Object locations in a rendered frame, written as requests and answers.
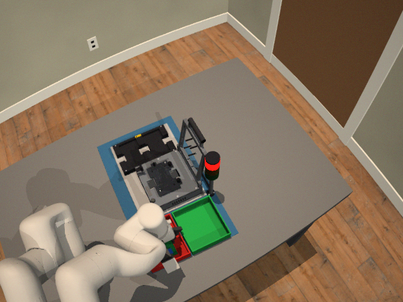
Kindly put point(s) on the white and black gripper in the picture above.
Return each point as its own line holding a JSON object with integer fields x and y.
{"x": 172, "y": 233}

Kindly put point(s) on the green circuit board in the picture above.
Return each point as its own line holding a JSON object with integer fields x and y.
{"x": 171, "y": 247}

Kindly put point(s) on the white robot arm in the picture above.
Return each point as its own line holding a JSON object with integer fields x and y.
{"x": 54, "y": 245}

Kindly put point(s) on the red bin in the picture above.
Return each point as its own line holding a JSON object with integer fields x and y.
{"x": 180, "y": 246}

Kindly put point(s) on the green bin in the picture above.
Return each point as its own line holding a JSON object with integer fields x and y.
{"x": 202, "y": 224}

